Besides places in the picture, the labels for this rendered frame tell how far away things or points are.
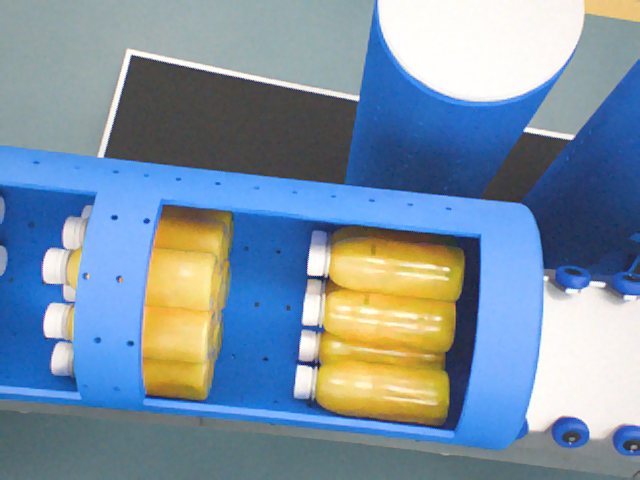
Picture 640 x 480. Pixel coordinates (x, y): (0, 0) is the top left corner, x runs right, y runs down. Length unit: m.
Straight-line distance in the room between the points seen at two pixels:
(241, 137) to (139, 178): 1.16
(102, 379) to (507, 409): 0.42
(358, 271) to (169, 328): 0.22
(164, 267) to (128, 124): 1.22
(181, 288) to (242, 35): 1.51
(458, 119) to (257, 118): 0.96
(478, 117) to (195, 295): 0.50
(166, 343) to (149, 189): 0.17
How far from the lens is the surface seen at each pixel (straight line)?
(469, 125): 1.25
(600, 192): 1.55
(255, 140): 2.09
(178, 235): 1.00
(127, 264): 0.89
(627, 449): 1.19
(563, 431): 1.16
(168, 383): 1.03
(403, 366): 1.04
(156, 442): 2.11
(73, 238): 1.04
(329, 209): 0.91
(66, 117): 2.35
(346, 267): 0.99
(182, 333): 0.97
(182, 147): 2.10
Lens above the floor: 2.08
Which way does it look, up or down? 75 degrees down
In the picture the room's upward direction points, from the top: 7 degrees clockwise
